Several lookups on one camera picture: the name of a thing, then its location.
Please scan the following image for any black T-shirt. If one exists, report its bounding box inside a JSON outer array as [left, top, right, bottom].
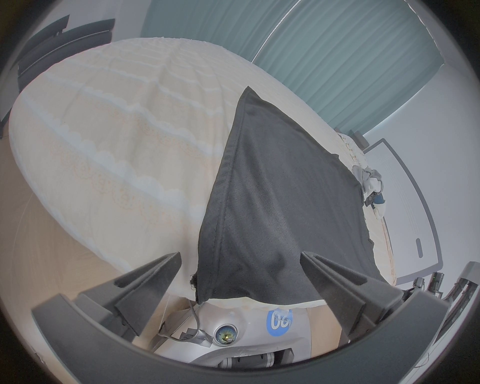
[[189, 86, 387, 305]]

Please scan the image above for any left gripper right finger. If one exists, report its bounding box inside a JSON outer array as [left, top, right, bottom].
[[300, 251, 404, 338]]

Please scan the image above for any bed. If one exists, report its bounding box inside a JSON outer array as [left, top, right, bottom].
[[7, 36, 444, 312]]

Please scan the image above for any pile of clothes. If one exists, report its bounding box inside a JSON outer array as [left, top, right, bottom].
[[352, 165, 389, 220]]

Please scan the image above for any black dressing table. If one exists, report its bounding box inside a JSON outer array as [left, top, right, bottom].
[[0, 14, 72, 139]]

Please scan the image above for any white printed pillow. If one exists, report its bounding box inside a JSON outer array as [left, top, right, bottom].
[[335, 129, 370, 169]]

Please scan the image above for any grey bedside table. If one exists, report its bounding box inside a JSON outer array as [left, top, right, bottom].
[[349, 129, 370, 149]]

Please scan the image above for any blue-green curtain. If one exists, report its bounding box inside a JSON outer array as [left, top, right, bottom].
[[252, 0, 441, 132], [142, 0, 301, 62]]

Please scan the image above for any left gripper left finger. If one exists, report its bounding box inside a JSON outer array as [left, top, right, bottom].
[[77, 252, 183, 342]]

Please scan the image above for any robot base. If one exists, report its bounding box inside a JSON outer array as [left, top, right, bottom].
[[152, 300, 313, 370]]

